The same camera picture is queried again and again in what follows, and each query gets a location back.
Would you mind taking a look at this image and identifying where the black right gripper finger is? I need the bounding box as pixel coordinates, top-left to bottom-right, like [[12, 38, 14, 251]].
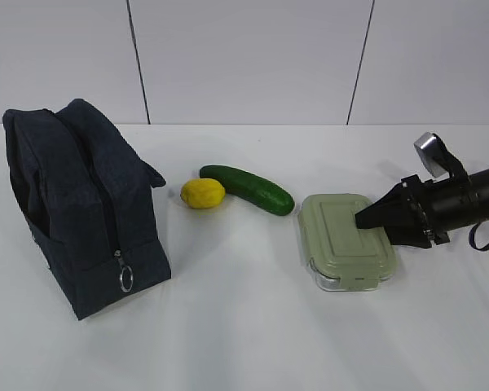
[[385, 226, 426, 248], [355, 182, 415, 229]]

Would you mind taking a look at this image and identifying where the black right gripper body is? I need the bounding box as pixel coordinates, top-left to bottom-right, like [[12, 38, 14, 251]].
[[401, 174, 450, 248]]

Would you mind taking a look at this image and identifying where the glass container green lid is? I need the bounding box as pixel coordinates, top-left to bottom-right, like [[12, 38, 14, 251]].
[[297, 194, 398, 292]]

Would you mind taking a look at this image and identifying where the green cucumber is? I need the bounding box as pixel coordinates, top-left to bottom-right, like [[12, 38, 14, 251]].
[[199, 165, 295, 216]]

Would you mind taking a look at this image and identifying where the yellow lemon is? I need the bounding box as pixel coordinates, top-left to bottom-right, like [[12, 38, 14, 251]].
[[180, 178, 226, 209]]

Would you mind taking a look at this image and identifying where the dark navy fabric bag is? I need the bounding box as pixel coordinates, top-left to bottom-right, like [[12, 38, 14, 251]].
[[2, 99, 171, 319]]

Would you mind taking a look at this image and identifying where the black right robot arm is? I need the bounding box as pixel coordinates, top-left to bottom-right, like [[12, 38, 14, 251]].
[[355, 169, 489, 251]]

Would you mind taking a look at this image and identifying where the dark blue right cable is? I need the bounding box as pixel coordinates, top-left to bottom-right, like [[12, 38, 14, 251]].
[[435, 134, 489, 253]]

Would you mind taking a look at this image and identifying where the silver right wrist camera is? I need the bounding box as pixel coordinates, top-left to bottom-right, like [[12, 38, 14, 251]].
[[413, 132, 447, 178]]

